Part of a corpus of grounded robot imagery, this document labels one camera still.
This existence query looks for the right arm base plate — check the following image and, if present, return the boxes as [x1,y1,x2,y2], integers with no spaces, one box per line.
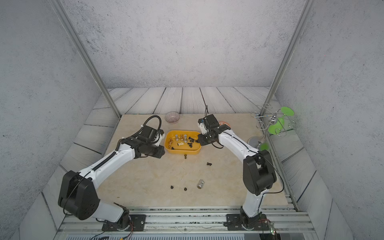
[223,214,270,231]

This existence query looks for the orange patterned bowl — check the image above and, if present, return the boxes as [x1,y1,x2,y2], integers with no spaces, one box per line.
[219,121,231,127]

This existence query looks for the aluminium frame post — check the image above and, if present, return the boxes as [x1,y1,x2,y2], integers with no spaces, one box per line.
[260,0,316,114]
[49,0,122,120]

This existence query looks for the striped glass bowl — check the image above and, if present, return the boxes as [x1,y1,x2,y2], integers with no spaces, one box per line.
[165,112,180,124]

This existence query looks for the yellow plastic storage box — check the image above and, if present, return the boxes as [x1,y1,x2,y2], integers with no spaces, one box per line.
[165,130,201,155]

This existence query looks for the metal cup tree stand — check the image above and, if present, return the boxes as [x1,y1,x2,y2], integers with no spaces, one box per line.
[248,104,296,151]

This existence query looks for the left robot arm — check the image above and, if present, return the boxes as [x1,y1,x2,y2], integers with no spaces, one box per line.
[58,115,165,232]

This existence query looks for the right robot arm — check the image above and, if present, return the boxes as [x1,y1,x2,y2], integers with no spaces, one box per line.
[198,114,285,234]

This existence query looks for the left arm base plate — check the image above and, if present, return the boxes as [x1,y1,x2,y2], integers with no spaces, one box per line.
[102,215,147,232]

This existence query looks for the silver rook chess piece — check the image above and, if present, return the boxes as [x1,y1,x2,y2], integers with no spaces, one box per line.
[197,179,205,189]

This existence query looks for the left aluminium frame post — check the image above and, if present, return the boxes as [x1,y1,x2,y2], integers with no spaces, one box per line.
[49,0,122,120]

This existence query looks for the right aluminium frame post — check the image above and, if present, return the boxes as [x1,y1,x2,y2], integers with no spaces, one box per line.
[260,0,316,114]

